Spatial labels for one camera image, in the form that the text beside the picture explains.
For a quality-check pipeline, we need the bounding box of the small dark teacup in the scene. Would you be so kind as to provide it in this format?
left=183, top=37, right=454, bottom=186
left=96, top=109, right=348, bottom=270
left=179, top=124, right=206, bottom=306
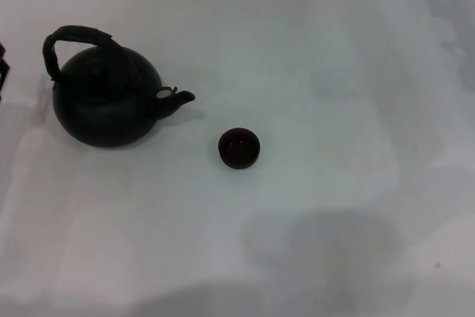
left=217, top=127, right=261, bottom=171

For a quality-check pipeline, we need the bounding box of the black round teapot with handle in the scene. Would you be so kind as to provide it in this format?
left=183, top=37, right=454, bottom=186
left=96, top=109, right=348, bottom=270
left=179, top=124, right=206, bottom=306
left=42, top=24, right=197, bottom=148

